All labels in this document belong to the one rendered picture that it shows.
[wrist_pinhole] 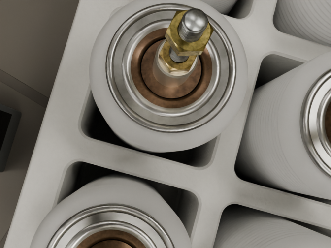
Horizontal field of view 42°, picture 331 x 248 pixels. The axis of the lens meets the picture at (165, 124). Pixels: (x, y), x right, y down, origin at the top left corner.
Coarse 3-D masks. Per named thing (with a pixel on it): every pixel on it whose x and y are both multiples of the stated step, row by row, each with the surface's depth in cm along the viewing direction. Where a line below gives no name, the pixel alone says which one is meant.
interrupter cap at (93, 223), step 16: (96, 208) 24; (112, 208) 24; (128, 208) 24; (64, 224) 24; (80, 224) 24; (96, 224) 24; (112, 224) 24; (128, 224) 24; (144, 224) 24; (160, 224) 24; (64, 240) 24; (80, 240) 24; (96, 240) 24; (112, 240) 24; (128, 240) 24; (144, 240) 24; (160, 240) 24
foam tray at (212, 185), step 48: (96, 0) 32; (240, 0) 40; (288, 48) 33; (48, 144) 31; (96, 144) 31; (48, 192) 31; (192, 192) 33; (240, 192) 32; (288, 192) 44; (192, 240) 32
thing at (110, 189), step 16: (112, 176) 35; (128, 176) 37; (80, 192) 25; (96, 192) 25; (112, 192) 25; (128, 192) 25; (144, 192) 25; (64, 208) 24; (80, 208) 24; (144, 208) 24; (160, 208) 25; (48, 224) 24; (176, 224) 25; (32, 240) 24; (48, 240) 24; (176, 240) 24
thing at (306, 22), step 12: (288, 0) 34; (300, 0) 32; (312, 0) 31; (324, 0) 29; (276, 12) 36; (288, 12) 35; (300, 12) 33; (312, 12) 31; (324, 12) 30; (276, 24) 37; (288, 24) 35; (300, 24) 34; (312, 24) 32; (324, 24) 31; (300, 36) 35; (312, 36) 34; (324, 36) 33
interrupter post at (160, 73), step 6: (162, 42) 22; (156, 54) 22; (156, 60) 22; (156, 66) 23; (162, 66) 22; (192, 66) 22; (156, 72) 24; (162, 72) 22; (186, 72) 22; (156, 78) 25; (162, 78) 23; (168, 78) 23; (174, 78) 22; (180, 78) 22; (186, 78) 23; (162, 84) 25; (168, 84) 24; (174, 84) 24; (180, 84) 25
